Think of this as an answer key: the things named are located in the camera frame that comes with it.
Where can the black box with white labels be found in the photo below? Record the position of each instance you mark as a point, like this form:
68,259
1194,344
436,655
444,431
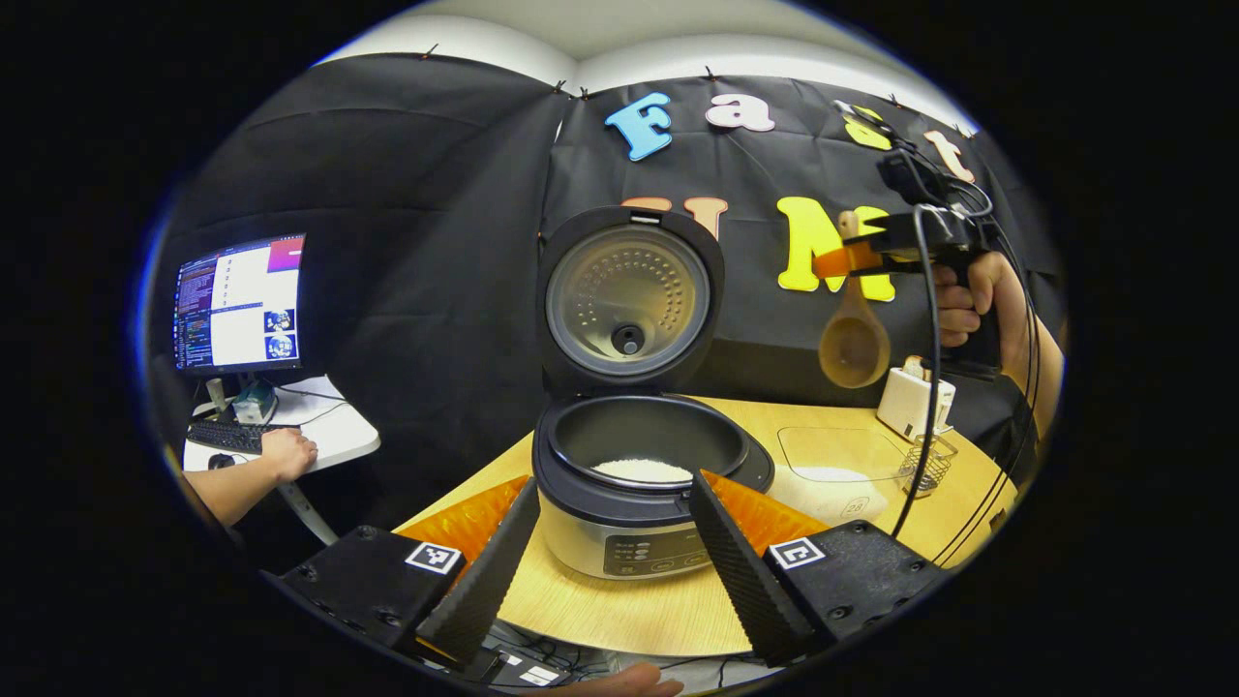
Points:
528,670

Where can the silver black rice cooker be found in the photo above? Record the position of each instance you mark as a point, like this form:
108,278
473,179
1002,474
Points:
600,532

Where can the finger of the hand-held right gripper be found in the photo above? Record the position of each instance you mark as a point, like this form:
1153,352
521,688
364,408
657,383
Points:
886,229
842,259

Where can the white toaster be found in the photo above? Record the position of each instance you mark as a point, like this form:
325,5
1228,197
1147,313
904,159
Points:
910,402

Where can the clear plastic rice container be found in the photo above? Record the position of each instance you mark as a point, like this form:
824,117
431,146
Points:
832,450

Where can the computer monitor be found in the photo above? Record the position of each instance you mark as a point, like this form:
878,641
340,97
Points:
237,305

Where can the white side table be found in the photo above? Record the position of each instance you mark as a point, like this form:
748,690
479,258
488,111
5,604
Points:
339,436

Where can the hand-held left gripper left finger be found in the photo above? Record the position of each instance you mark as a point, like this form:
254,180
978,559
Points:
489,581

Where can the black backdrop cloth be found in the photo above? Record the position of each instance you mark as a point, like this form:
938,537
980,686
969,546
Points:
416,242

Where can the toasted bread slice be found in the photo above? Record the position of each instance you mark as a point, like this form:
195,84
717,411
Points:
915,366

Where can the black computer mouse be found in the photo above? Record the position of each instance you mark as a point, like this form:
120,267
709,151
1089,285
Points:
221,461

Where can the small teal object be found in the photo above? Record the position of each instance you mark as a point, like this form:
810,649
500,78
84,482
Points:
256,402

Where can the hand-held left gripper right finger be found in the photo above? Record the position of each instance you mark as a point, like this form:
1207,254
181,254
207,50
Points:
740,581

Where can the black keyboard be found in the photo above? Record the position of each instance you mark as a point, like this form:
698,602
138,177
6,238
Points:
227,436

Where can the wooden spoon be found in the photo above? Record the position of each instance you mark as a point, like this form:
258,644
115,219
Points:
854,344

